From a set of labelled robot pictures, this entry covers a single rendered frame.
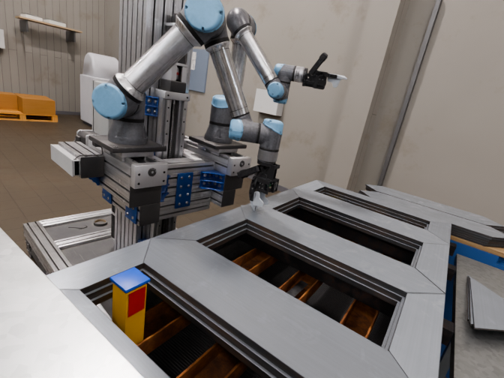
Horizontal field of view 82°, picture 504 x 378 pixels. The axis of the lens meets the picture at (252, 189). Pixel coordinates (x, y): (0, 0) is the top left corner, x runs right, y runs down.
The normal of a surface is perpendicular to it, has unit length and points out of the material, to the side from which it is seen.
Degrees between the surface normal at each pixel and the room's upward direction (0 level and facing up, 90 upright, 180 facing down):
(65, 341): 0
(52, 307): 0
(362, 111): 90
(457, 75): 90
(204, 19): 84
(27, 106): 90
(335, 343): 0
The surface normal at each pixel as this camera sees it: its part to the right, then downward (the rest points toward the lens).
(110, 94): -0.07, 0.40
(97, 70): 0.75, 0.01
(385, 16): -0.66, 0.13
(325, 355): 0.17, -0.94
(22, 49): 0.73, 0.32
